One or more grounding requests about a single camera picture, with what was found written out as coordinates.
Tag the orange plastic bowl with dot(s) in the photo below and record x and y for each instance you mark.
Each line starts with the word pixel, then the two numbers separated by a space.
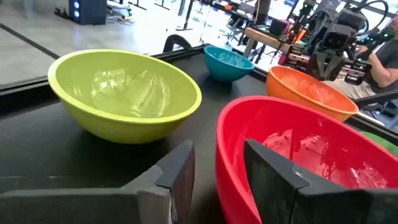
pixel 298 88

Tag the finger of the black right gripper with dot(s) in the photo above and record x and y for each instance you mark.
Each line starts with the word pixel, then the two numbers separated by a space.
pixel 317 66
pixel 335 67

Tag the red plastic bowl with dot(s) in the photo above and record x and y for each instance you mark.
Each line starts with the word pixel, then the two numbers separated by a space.
pixel 248 124

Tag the person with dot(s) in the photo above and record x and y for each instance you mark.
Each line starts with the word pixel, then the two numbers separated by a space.
pixel 382 68

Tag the bright green plastic bowl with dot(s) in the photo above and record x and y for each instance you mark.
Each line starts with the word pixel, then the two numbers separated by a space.
pixel 384 143

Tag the black arched table bracket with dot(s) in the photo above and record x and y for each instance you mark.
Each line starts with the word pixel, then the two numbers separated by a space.
pixel 177 42

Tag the black computer tower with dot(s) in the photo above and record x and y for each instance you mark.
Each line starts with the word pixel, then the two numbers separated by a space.
pixel 88 11

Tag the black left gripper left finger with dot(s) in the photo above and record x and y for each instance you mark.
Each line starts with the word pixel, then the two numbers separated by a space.
pixel 93 207

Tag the lime green plastic bowl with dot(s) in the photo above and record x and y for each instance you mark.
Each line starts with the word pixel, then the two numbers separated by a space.
pixel 124 127

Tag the wooden workbench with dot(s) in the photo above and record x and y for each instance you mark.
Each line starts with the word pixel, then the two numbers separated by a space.
pixel 264 37

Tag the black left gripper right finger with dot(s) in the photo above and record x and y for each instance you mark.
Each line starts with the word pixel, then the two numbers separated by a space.
pixel 311 202

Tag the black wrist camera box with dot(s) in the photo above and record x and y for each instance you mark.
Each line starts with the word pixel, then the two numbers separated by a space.
pixel 335 39

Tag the teal plastic bowl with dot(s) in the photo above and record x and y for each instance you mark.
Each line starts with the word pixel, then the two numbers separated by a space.
pixel 224 70

